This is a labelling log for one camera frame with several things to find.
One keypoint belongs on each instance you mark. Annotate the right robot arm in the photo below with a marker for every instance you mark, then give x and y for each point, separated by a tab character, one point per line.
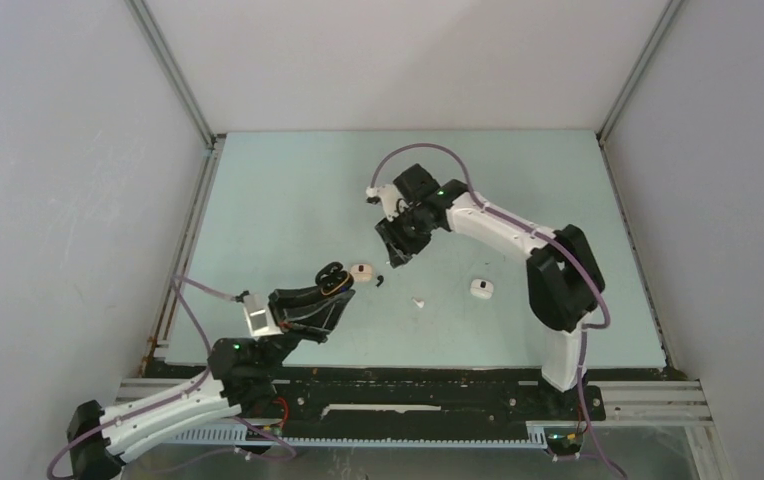
563	279

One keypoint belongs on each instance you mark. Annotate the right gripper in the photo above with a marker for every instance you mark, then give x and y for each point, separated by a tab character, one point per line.
400	251

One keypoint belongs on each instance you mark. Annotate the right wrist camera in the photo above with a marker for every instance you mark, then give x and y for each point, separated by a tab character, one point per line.
389	198

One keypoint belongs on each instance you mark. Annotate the white earbud charging case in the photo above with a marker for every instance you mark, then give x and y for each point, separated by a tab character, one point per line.
482	289

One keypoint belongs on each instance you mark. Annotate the beige earbud charging case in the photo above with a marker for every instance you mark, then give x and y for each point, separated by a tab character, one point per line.
362	272

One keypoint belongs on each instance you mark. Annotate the aluminium frame rail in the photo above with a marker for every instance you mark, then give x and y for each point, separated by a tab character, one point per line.
654	404

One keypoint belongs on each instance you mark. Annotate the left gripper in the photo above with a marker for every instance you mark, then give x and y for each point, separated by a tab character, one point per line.
307	313

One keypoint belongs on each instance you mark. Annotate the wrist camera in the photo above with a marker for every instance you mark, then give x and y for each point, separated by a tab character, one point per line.
258	316
389	198

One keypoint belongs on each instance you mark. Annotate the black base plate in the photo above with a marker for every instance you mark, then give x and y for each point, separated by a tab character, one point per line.
421	404

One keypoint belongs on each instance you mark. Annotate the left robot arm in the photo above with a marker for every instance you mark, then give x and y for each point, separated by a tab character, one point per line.
238	379

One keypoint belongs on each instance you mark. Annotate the black earbud charging case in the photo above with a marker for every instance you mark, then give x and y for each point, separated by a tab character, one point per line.
333	279

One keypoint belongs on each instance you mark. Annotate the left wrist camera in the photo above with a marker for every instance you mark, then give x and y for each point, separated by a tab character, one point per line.
258	316

